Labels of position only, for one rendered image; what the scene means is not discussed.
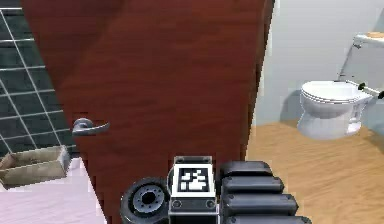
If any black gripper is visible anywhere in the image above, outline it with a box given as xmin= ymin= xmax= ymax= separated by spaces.
xmin=119 ymin=176 xmax=172 ymax=224

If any red-brown wooden room door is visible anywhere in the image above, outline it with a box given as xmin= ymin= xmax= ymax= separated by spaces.
xmin=20 ymin=0 xmax=276 ymax=224

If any white toilet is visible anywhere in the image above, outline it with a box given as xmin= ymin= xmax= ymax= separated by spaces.
xmin=296 ymin=31 xmax=384 ymax=141

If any grey lever door handle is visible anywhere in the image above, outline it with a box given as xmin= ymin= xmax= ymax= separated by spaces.
xmin=71 ymin=117 xmax=111 ymax=137

